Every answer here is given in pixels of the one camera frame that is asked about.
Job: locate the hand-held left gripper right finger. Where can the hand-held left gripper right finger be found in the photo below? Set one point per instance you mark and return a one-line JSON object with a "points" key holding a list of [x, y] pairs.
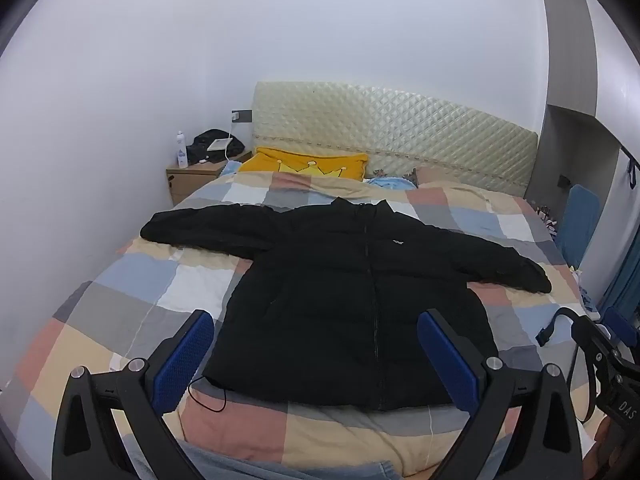
{"points": [[447, 360]]}

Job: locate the blue curtain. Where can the blue curtain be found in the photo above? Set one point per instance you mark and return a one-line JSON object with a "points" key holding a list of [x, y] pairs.
{"points": [[625, 285]]}

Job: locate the black puffer jacket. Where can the black puffer jacket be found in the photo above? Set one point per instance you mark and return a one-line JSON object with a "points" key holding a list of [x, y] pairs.
{"points": [[340, 300]]}

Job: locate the grey wall socket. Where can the grey wall socket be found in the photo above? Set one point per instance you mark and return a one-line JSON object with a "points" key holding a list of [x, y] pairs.
{"points": [[242, 116]]}

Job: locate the yellow pillow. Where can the yellow pillow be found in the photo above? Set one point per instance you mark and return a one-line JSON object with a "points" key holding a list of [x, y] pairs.
{"points": [[300, 162]]}

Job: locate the black wall charger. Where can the black wall charger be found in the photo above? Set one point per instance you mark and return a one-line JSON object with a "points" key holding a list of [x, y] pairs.
{"points": [[565, 181]]}

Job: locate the white spray bottle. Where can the white spray bottle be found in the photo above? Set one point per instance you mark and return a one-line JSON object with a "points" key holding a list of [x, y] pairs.
{"points": [[181, 152]]}

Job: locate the light blue pillow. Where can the light blue pillow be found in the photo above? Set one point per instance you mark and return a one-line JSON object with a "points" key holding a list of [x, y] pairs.
{"points": [[392, 183]]}

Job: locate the cream quilted headboard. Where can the cream quilted headboard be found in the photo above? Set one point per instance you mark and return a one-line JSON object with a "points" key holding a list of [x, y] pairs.
{"points": [[400, 130]]}

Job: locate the checkered bed blanket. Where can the checkered bed blanket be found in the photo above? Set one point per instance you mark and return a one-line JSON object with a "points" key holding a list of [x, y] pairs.
{"points": [[125, 270]]}

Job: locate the blue cushion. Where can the blue cushion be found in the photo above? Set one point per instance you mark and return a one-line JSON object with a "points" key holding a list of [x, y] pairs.
{"points": [[580, 225]]}

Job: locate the wooden nightstand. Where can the wooden nightstand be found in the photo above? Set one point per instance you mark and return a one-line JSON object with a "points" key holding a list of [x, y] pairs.
{"points": [[192, 182]]}

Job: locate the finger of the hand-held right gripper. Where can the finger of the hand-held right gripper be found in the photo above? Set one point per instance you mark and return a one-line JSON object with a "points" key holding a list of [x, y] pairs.
{"points": [[592, 342]]}

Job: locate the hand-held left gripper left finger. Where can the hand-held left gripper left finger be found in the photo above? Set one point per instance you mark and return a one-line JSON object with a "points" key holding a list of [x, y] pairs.
{"points": [[182, 360]]}

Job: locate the white flat box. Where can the white flat box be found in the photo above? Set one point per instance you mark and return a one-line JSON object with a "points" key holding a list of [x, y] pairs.
{"points": [[220, 144]]}

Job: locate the black bag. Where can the black bag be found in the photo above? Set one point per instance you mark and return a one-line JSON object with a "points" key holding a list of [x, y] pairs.
{"points": [[200, 149]]}

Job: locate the grey wardrobe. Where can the grey wardrobe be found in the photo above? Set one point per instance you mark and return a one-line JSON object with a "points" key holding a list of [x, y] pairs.
{"points": [[570, 35]]}

